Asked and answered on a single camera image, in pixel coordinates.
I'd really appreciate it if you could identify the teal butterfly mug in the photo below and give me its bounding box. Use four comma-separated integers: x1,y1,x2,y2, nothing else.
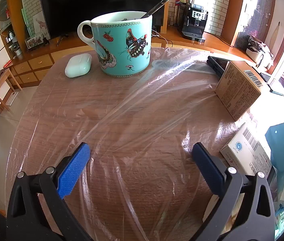
77,11,153,78

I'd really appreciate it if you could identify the black television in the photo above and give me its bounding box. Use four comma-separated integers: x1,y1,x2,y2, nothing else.
39,0,167,41

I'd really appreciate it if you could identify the white and grey bag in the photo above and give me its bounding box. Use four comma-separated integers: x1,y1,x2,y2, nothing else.
246,36,274,68

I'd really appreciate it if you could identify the brown cardboard box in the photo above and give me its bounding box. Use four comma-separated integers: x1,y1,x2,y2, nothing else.
214,61,270,122

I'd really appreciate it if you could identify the white medicine box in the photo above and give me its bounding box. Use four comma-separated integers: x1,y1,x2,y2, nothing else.
219,122,273,179

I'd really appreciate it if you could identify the giraffe picture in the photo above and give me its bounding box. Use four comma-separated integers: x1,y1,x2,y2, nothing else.
33,14,50,37

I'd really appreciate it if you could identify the dark green folding phone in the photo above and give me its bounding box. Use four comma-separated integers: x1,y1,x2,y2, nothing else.
206,56,230,77

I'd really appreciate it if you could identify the clear plastic table cover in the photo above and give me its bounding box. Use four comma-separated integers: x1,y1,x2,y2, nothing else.
7,46,284,241

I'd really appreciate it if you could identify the small wooden side table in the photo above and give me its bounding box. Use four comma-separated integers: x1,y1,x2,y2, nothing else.
0,68,22,113

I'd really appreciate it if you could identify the black coffee machine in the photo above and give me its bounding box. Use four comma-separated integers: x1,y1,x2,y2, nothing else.
181,0,209,42

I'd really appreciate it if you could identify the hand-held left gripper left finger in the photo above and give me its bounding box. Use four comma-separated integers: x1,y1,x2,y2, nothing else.
6,142,93,241

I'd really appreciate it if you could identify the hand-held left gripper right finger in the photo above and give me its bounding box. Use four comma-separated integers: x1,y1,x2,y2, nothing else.
191,142,276,241

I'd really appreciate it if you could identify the framed floral picture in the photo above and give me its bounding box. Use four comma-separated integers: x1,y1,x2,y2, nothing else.
25,36,50,49

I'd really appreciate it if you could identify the wooden TV cabinet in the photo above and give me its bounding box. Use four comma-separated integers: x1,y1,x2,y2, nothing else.
7,25,273,88

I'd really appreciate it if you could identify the dark flat tablet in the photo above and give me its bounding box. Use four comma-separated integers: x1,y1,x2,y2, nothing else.
260,72,284,96

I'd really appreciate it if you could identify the metal spoon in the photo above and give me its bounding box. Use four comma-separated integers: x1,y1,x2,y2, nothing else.
140,0,172,19

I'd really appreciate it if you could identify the mint earbuds case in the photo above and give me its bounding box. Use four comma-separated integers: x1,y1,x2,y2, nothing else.
65,53,92,78

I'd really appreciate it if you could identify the white cable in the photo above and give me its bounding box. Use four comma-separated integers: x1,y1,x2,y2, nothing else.
152,29,172,47

